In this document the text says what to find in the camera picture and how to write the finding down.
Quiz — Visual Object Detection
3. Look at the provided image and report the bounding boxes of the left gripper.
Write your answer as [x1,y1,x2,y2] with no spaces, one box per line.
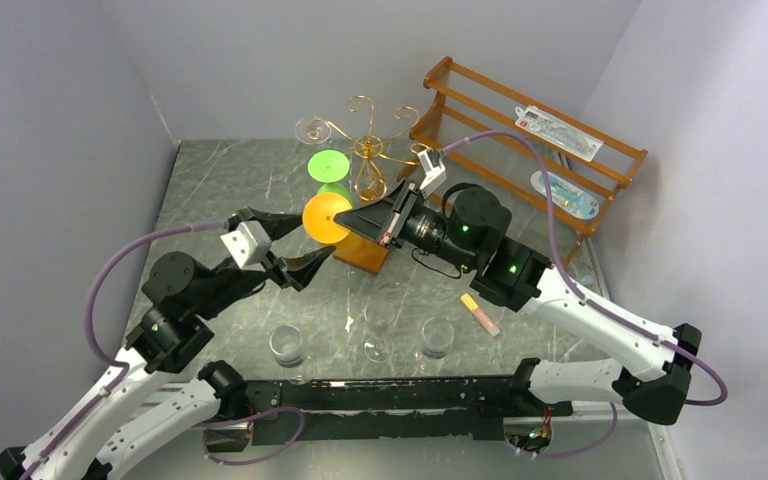
[196,207,336,320]

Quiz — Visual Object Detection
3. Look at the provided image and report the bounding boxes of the orange plastic wine glass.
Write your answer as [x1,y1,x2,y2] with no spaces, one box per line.
[302,192,363,267]

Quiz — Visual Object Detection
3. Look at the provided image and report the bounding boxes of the green plastic wine glass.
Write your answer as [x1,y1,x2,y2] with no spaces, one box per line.
[307,149,353,205]

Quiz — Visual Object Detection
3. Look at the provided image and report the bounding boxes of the clear wine glass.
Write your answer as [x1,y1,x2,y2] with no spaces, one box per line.
[294,116,333,145]
[415,317,455,375]
[363,301,397,363]
[269,324,317,385]

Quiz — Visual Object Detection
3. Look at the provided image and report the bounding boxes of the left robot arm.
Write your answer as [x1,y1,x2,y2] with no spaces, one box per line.
[0,208,334,479]

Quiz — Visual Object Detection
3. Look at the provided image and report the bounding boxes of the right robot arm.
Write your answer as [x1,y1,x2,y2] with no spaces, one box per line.
[335,181,701,425]

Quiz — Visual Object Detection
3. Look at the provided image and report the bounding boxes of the gold wine glass rack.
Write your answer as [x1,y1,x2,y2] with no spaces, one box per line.
[320,94,433,276]

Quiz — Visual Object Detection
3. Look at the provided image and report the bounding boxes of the wooden shelf rack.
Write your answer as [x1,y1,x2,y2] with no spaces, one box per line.
[410,57,647,263]

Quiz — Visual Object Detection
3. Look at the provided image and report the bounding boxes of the yellow pink highlighter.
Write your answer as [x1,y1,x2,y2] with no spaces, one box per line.
[460,293,501,338]

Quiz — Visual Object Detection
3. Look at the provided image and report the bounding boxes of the white packaged item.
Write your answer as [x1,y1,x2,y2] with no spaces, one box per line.
[514,105,604,162]

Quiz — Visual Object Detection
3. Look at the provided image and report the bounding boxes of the blue blister pack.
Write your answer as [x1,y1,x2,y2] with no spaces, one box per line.
[548,171,600,221]

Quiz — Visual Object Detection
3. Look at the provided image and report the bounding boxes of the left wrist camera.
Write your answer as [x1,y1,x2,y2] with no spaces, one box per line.
[220,220,272,269]

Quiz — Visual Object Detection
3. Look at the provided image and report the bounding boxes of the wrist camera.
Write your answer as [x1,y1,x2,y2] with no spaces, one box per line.
[417,148,447,198]
[220,220,272,269]

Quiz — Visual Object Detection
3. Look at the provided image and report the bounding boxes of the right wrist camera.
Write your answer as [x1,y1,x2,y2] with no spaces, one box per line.
[417,148,447,198]

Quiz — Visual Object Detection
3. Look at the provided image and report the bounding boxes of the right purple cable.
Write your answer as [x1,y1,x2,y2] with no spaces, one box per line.
[440,129,730,407]

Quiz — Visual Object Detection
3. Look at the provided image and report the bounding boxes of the purple cable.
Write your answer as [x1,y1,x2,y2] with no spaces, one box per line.
[19,221,230,480]
[440,129,730,407]

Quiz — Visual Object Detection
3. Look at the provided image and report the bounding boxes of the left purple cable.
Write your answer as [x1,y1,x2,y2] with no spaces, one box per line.
[19,221,230,480]

